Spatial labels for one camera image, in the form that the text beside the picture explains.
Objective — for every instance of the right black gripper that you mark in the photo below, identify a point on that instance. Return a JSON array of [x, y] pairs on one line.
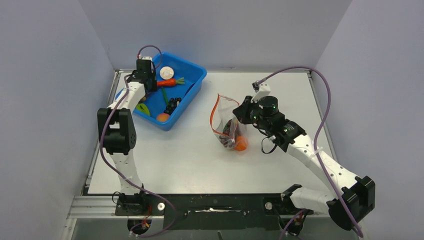
[[242, 112]]

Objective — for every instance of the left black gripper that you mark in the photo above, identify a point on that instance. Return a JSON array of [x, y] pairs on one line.
[[152, 76]]

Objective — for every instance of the orange toy carrot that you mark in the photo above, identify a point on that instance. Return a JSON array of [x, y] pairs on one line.
[[171, 82]]

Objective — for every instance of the clear zip top bag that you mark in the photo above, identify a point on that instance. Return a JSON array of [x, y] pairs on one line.
[[221, 113]]

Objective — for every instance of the orange toy tangerine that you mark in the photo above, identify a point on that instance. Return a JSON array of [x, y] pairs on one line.
[[241, 143]]

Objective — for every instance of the dark toy grape bunch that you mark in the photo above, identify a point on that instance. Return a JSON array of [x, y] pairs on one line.
[[230, 132]]

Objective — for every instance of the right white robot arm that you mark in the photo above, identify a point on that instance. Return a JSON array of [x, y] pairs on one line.
[[349, 198]]

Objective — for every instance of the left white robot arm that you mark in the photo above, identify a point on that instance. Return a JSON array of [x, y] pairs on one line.
[[118, 137]]

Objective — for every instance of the white round toy slice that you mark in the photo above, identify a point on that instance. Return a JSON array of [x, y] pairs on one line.
[[166, 73]]

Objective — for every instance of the green toy chili pepper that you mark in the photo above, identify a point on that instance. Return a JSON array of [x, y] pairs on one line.
[[164, 94]]

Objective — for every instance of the green toy leaf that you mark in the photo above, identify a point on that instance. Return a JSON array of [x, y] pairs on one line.
[[143, 109]]

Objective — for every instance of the blue plastic bin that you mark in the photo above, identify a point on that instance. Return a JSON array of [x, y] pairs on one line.
[[160, 88]]

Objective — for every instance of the small black toy grape bunch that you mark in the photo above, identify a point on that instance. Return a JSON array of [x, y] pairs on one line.
[[172, 105]]

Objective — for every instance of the toy peach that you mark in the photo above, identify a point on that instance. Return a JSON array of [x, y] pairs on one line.
[[162, 117]]

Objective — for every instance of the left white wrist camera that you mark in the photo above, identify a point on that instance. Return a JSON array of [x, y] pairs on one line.
[[145, 58]]

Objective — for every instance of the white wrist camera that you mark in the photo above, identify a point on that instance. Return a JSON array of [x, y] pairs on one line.
[[145, 58], [261, 90]]

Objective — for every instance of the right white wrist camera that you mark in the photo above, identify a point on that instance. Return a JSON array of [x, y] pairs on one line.
[[261, 90]]

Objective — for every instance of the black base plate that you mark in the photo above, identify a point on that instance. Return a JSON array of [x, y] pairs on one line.
[[268, 211]]

